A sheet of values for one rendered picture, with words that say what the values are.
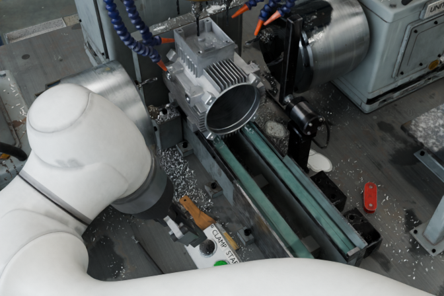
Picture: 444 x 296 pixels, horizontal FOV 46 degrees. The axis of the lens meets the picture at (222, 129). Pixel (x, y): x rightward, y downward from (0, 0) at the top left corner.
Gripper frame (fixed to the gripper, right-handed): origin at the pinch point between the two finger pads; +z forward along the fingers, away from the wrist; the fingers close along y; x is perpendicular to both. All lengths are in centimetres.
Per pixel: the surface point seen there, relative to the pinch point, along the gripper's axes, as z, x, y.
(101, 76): -1.8, -1.7, 42.5
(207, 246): 7.3, -0.2, 0.0
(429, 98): 65, -74, 23
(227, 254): 8.1, -2.4, -3.3
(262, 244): 35.0, -8.0, 5.5
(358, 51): 31, -57, 29
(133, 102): 1.8, -4.0, 34.3
